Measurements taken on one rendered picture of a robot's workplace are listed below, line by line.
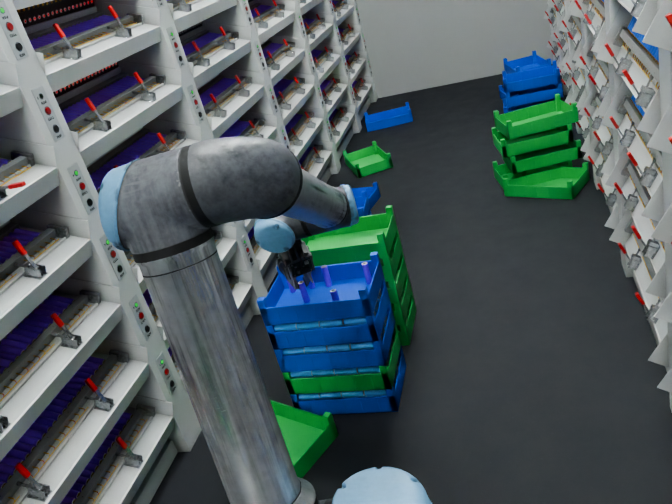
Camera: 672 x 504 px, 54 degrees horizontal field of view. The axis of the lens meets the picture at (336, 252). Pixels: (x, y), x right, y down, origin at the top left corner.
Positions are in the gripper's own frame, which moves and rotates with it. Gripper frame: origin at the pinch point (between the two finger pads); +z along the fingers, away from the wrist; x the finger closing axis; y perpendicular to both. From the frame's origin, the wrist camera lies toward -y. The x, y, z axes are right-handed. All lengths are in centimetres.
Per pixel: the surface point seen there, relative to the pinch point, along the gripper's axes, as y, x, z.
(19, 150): -18, -52, -53
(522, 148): -75, 118, 41
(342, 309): 15.6, 6.4, -0.2
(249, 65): -130, 21, -7
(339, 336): 16.3, 3.9, 8.1
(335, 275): -3.8, 10.6, 5.8
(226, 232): -59, -13, 19
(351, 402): 21.0, 1.9, 30.2
